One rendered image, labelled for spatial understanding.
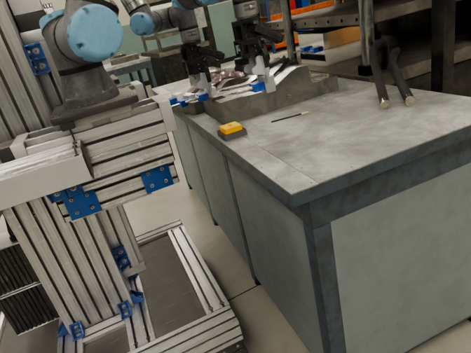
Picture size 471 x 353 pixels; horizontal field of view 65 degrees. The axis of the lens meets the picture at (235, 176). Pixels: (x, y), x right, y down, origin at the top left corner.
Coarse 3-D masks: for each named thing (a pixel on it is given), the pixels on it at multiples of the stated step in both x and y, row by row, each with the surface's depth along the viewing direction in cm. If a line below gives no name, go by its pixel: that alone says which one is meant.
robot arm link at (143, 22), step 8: (120, 0) 126; (128, 0) 124; (136, 0) 125; (144, 0) 127; (128, 8) 126; (136, 8) 125; (144, 8) 126; (136, 16) 124; (144, 16) 124; (152, 16) 128; (160, 16) 133; (136, 24) 125; (144, 24) 125; (152, 24) 127; (160, 24) 132; (136, 32) 127; (144, 32) 126; (152, 32) 130
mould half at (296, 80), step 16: (288, 80) 140; (304, 80) 143; (320, 80) 146; (336, 80) 148; (208, 96) 149; (224, 96) 142; (240, 96) 136; (256, 96) 138; (272, 96) 140; (304, 96) 145; (208, 112) 155; (224, 112) 136; (240, 112) 138; (256, 112) 140
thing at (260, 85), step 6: (264, 78) 124; (270, 78) 124; (252, 84) 124; (258, 84) 124; (264, 84) 125; (270, 84) 125; (240, 90) 124; (246, 90) 125; (252, 90) 126; (258, 90) 124; (264, 90) 127; (270, 90) 126
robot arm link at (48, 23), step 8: (48, 16) 90; (56, 16) 89; (40, 24) 92; (48, 24) 90; (56, 24) 88; (48, 32) 91; (48, 40) 92; (48, 48) 95; (56, 48) 91; (56, 56) 94; (64, 56) 91; (56, 64) 96; (64, 64) 94; (72, 64) 94; (80, 64) 95
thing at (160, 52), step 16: (160, 0) 544; (208, 16) 571; (176, 32) 568; (208, 32) 579; (144, 48) 652; (160, 48) 567; (176, 48) 574; (208, 48) 586; (160, 64) 573; (176, 64) 572; (208, 64) 594; (160, 80) 610; (176, 80) 579
